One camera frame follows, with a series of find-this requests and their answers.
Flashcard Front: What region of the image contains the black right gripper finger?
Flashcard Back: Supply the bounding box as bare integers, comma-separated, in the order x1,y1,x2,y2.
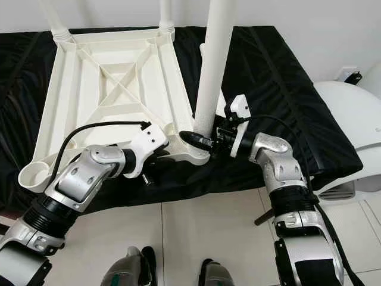
180,130,215,150

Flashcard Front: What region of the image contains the white plastic children table top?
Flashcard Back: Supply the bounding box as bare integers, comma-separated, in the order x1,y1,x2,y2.
18,27,212,192

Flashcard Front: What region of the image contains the black cloth table cover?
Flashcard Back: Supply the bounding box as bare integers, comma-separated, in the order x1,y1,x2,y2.
0,25,364,215

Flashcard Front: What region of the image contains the grey robot left foot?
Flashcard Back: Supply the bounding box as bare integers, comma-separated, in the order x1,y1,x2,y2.
100,246,157,286

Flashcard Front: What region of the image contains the grey robot foot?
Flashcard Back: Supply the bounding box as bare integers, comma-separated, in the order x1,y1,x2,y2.
100,246,157,286
199,258,237,286

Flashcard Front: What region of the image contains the grey robot right foot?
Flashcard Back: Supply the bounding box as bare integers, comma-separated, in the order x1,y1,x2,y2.
199,258,237,286

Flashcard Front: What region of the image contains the white dome appliance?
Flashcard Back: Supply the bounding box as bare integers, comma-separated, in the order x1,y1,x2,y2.
313,79,381,200

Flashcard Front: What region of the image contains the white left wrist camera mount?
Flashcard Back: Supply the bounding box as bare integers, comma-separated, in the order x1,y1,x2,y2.
125,123,168,178

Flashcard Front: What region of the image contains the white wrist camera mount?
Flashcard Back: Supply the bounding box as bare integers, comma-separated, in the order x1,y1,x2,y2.
125,123,168,178
226,94,251,157

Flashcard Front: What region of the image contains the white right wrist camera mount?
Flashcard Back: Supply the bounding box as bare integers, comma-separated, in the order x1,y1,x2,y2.
226,94,251,157

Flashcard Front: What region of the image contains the wall socket with black plug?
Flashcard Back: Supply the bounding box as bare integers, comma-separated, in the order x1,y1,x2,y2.
336,66,364,83

